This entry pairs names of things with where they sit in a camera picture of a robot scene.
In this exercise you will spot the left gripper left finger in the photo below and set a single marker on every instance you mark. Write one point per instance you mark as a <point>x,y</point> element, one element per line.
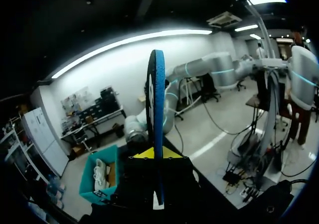
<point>138,174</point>

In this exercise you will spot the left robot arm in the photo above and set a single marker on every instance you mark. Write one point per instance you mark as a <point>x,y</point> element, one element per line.
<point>302,77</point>

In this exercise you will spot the white shoe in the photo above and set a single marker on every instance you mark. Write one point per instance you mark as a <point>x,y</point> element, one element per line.
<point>99,175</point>

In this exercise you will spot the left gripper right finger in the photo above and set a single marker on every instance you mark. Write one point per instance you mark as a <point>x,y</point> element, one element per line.
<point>178,176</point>

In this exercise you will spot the blue and black insole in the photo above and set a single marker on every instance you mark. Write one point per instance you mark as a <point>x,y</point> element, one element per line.
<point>157,104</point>

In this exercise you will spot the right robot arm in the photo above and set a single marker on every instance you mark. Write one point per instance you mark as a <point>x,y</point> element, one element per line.
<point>221,69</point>

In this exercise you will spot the teal box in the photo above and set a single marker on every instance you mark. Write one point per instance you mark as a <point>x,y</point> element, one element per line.
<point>87,181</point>

